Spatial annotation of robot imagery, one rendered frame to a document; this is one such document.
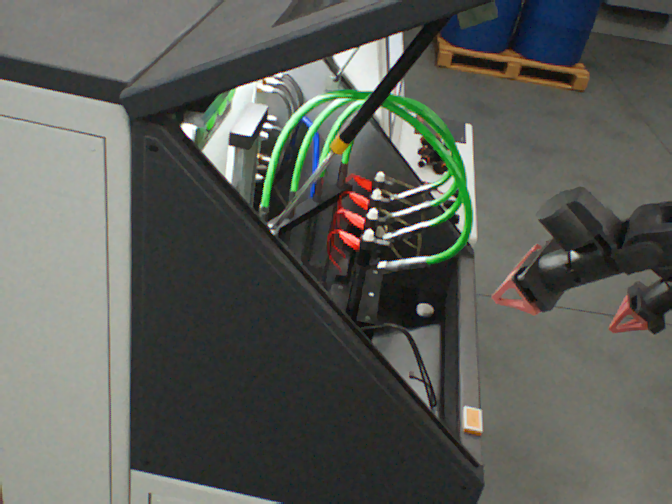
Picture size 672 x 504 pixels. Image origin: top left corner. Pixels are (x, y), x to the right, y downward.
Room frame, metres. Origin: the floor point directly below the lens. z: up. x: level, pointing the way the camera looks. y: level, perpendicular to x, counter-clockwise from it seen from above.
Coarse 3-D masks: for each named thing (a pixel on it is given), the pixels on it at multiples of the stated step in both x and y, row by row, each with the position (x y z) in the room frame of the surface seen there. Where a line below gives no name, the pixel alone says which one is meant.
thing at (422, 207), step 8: (400, 96) 1.28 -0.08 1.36; (360, 104) 1.28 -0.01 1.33; (416, 104) 1.27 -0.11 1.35; (344, 112) 1.28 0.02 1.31; (352, 112) 1.28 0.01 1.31; (344, 120) 1.28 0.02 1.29; (336, 128) 1.28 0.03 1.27; (328, 144) 1.28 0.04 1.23; (456, 144) 1.27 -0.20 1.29; (328, 152) 1.28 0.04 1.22; (320, 160) 1.28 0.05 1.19; (320, 176) 1.28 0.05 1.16; (320, 184) 1.28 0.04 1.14; (456, 184) 1.27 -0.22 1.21; (320, 192) 1.28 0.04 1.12; (448, 192) 1.27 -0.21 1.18; (432, 200) 1.27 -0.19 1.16; (440, 200) 1.27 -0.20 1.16; (408, 208) 1.27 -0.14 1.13; (416, 208) 1.27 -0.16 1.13; (424, 208) 1.27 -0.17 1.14; (400, 216) 1.27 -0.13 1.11; (408, 216) 1.27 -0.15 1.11
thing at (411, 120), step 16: (320, 96) 1.09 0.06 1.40; (336, 96) 1.08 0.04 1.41; (352, 96) 1.06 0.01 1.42; (368, 96) 1.05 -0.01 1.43; (304, 112) 1.10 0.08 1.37; (400, 112) 1.03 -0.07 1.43; (288, 128) 1.11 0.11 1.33; (416, 128) 1.02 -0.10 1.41; (432, 144) 1.00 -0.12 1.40; (272, 160) 1.12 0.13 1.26; (448, 160) 0.99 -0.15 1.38; (272, 176) 1.12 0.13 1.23; (464, 192) 0.98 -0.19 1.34; (464, 208) 0.97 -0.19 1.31; (464, 224) 0.97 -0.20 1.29; (464, 240) 0.97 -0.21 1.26; (432, 256) 0.99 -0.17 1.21; (448, 256) 0.97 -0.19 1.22
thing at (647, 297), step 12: (636, 288) 1.20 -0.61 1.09; (648, 288) 1.18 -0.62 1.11; (660, 288) 1.15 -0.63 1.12; (636, 300) 1.17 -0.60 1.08; (648, 300) 1.15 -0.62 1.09; (660, 300) 1.14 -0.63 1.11; (636, 312) 1.13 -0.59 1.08; (648, 312) 1.13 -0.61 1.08; (660, 312) 1.14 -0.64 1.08; (660, 324) 1.12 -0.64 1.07
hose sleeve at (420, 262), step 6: (414, 258) 1.00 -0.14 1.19; (420, 258) 0.99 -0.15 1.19; (426, 258) 0.99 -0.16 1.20; (390, 264) 1.01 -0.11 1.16; (396, 264) 1.01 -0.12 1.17; (402, 264) 1.00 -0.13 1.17; (408, 264) 1.00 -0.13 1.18; (414, 264) 0.99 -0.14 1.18; (420, 264) 0.99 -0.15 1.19; (426, 264) 0.99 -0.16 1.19; (390, 270) 1.01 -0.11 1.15; (396, 270) 1.01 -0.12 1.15
